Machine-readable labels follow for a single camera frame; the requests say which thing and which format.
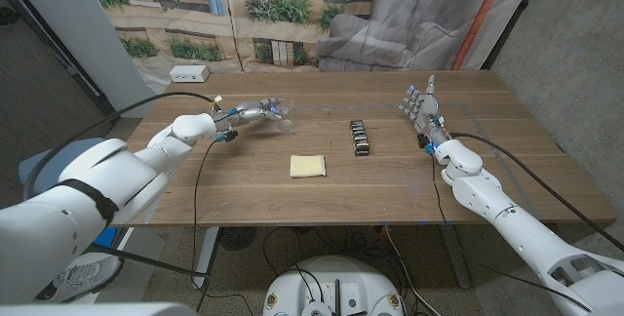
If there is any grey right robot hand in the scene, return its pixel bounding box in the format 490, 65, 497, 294
398, 73, 452, 149

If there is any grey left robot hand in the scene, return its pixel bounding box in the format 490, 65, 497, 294
210, 97, 293, 135

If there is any clear glass beaker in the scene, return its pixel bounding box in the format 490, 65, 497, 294
265, 99, 296, 133

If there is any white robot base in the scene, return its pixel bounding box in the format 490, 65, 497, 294
261, 255, 405, 316

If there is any yellow sponge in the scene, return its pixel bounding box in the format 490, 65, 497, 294
290, 154, 327, 178

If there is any white power strip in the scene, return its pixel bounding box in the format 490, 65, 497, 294
169, 64, 211, 84

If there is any black silver battery row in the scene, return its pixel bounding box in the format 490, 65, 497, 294
349, 119, 371, 157

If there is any printed fabric backdrop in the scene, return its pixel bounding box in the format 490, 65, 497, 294
80, 0, 545, 97

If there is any wooden table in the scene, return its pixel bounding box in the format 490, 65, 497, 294
109, 70, 618, 229

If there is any black round floor fan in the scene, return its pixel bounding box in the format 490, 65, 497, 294
217, 226, 258, 252

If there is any white table leg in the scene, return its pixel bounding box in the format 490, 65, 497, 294
192, 226, 220, 292

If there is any grey table leg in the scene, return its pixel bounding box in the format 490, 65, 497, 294
438, 223, 473, 291

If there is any blue black foot pedal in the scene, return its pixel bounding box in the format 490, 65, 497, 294
92, 226, 129, 254

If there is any white floor board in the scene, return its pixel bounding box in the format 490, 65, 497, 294
80, 226, 167, 305

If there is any blue-grey padded chair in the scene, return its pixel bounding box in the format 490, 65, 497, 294
18, 138, 103, 195

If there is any grey sneaker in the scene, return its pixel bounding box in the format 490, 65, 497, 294
36, 255, 124, 304

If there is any white robot chest cover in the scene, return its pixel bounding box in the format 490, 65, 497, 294
0, 301, 200, 316

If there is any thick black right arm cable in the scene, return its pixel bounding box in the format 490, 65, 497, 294
448, 132, 624, 253

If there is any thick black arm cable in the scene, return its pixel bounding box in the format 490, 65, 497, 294
21, 91, 218, 281
448, 132, 624, 253

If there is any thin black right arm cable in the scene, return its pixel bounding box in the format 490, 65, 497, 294
429, 153, 594, 313

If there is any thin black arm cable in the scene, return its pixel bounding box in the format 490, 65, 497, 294
192, 138, 254, 316
429, 153, 594, 313

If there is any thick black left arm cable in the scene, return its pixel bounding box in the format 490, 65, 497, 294
21, 91, 218, 281

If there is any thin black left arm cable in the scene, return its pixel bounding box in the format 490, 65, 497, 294
192, 138, 254, 316

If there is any white floor cable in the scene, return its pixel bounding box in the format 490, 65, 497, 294
383, 225, 443, 316

